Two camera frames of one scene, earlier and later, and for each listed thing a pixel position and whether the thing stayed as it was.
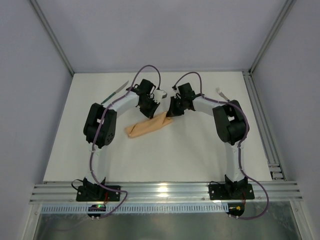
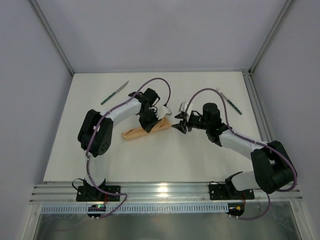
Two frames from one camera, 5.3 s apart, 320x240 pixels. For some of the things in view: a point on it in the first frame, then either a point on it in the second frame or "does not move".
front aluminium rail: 163,192 does not move
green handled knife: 113,94 does not move
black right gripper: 176,105 to 186,121
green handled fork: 219,91 does not move
